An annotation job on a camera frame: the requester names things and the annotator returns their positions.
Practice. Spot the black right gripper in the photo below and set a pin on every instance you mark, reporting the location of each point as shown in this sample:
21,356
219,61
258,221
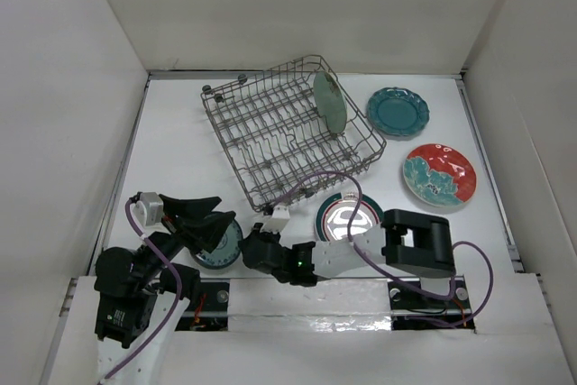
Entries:
257,233

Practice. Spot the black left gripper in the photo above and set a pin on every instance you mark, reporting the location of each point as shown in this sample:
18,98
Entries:
177,214

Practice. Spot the blue patterned small plate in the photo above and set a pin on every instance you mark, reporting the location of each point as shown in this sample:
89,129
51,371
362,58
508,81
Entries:
225,253

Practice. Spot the white green rimmed plate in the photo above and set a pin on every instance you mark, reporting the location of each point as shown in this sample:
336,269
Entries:
333,216

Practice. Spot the light green floral plate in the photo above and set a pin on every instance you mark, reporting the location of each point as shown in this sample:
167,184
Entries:
330,102

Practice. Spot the red teal floral plate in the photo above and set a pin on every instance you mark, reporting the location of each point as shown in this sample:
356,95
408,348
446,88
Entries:
439,175

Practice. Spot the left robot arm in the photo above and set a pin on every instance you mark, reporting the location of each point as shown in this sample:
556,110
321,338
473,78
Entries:
143,292

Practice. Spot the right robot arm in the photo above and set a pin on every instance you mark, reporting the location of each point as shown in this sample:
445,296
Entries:
417,244

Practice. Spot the teal scalloped plate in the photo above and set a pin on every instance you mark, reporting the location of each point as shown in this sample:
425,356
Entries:
398,111

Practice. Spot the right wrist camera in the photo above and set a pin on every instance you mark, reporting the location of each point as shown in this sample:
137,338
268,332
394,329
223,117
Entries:
273,220

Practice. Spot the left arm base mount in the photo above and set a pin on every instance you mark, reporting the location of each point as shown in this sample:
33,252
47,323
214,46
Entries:
209,312

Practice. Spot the grey wire dish rack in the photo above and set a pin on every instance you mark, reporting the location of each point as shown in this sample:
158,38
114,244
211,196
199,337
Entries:
275,139

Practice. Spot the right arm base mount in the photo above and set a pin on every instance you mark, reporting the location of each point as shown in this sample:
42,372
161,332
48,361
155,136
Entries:
412,311

